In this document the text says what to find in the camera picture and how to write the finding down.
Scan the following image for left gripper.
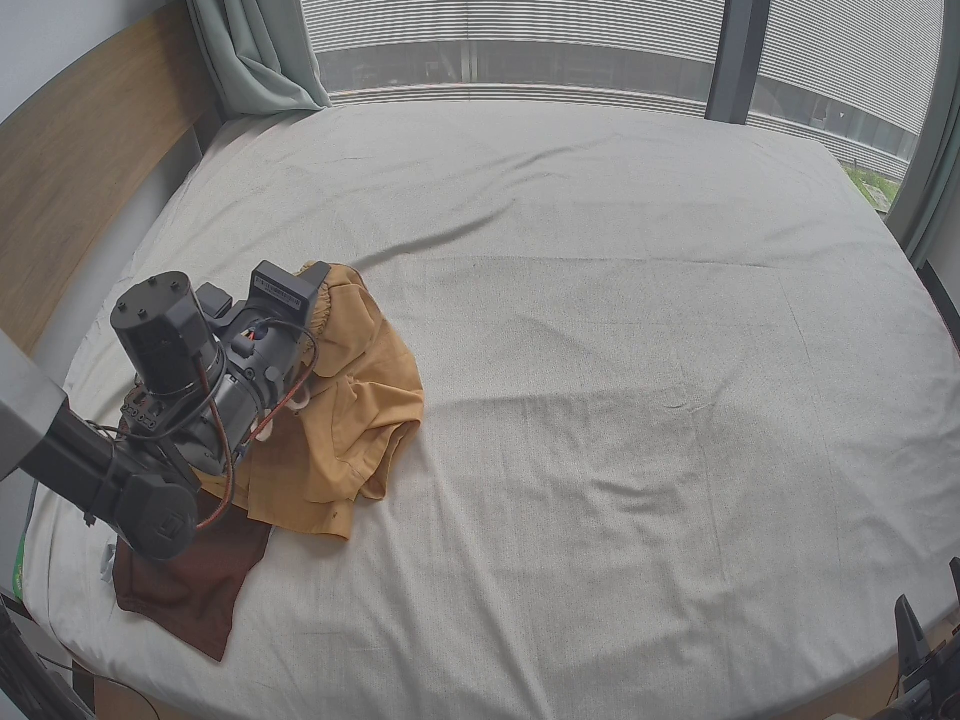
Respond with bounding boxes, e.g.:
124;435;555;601
213;259;333;422

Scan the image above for blue-green curtain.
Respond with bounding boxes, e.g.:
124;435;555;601
176;0;333;115

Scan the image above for window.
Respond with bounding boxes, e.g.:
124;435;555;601
288;0;948;217

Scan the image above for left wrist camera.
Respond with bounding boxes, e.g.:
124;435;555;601
195;285;235;322

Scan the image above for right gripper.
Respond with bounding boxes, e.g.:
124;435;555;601
892;555;960;720

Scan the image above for brown shorts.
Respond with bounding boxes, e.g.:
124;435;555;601
112;383;273;663

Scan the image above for mustard yellow shorts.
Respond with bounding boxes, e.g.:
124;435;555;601
196;261;426;543

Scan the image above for bed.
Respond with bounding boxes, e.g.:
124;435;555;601
0;0;960;720

